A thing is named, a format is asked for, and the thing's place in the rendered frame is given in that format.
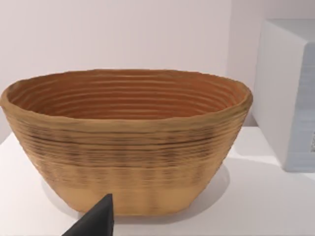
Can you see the pale grey box appliance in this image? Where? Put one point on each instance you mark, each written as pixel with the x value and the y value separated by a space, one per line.
pixel 283 98

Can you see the brown woven basket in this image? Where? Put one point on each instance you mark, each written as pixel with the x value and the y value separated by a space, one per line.
pixel 128 152

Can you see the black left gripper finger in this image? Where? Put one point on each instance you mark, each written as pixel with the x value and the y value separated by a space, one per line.
pixel 99 218

